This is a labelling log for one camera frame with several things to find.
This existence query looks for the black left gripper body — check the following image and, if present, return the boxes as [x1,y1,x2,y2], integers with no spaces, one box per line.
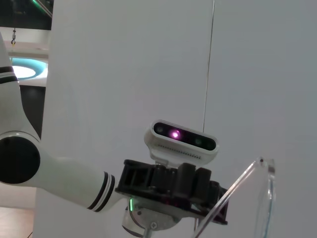
[114,159,229,226]

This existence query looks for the clear white glasses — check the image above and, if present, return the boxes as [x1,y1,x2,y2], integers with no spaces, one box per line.
[194,155,277,238]

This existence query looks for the yellow crane hook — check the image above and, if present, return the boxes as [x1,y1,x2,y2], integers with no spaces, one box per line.
[10,27,18,48]

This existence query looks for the green light strip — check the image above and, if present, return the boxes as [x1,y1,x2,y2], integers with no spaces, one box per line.
[32,0,51,12]

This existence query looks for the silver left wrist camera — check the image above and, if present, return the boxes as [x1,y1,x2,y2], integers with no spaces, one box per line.
[144,119,219,167]

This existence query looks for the teal round light ring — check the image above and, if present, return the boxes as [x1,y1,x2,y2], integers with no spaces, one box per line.
[9,57,49,81]

